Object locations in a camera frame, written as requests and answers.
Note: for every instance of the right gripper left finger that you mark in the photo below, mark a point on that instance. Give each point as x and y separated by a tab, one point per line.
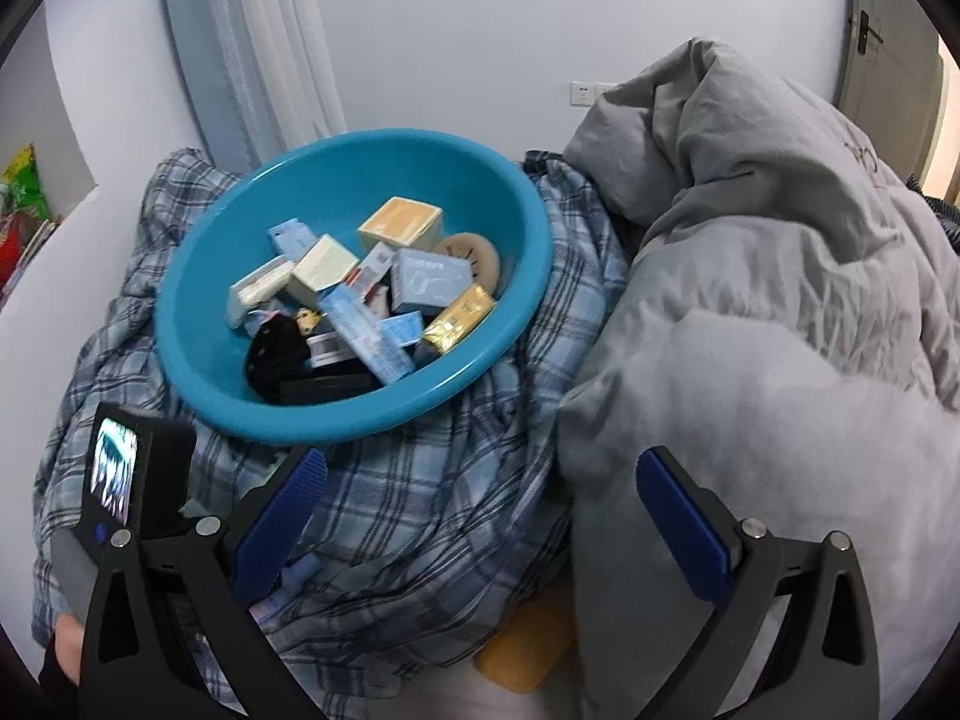
169	631

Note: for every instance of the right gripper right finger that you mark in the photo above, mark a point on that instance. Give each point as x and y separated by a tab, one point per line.
824	661

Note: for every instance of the orange soap box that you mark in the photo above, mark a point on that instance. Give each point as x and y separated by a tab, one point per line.
523	653

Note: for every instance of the left hand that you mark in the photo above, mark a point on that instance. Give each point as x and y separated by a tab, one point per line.
68	636

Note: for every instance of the black furry pouch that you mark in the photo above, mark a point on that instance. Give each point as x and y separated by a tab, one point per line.
277	368

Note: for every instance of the white red box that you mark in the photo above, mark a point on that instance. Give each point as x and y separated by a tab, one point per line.
257	287

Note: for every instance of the long blue toothpaste box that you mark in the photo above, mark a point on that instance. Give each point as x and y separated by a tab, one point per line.
361	330

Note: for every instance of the blue plaid shirt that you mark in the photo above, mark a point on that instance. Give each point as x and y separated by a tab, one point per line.
426	537

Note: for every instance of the red snack package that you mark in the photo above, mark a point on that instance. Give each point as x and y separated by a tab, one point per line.
18	228

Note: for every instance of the small blue carton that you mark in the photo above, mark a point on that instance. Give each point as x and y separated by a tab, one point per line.
292	239

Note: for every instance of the cream green box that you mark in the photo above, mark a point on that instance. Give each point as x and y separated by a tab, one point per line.
325	265

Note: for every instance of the green snack bag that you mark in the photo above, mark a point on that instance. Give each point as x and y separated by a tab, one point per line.
22	189

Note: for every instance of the gold foil packet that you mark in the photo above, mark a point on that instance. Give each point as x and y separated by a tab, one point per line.
455	323

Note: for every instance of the light blue box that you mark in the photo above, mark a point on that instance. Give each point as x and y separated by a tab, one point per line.
427	282

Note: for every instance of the blue plastic basin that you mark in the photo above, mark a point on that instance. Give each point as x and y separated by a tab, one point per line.
334	186

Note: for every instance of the grey duvet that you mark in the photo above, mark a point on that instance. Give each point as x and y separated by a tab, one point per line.
789	331

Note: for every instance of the yellow square box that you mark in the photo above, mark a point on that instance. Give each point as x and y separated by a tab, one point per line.
403	224

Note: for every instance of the round beige tin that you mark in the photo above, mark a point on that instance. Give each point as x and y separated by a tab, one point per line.
479	253

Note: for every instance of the white sheer curtain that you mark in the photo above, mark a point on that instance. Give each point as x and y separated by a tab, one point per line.
279	74

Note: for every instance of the grey door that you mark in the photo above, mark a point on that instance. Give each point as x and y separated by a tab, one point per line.
892	81

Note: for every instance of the white wall socket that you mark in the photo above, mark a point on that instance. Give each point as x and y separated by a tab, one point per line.
585	94

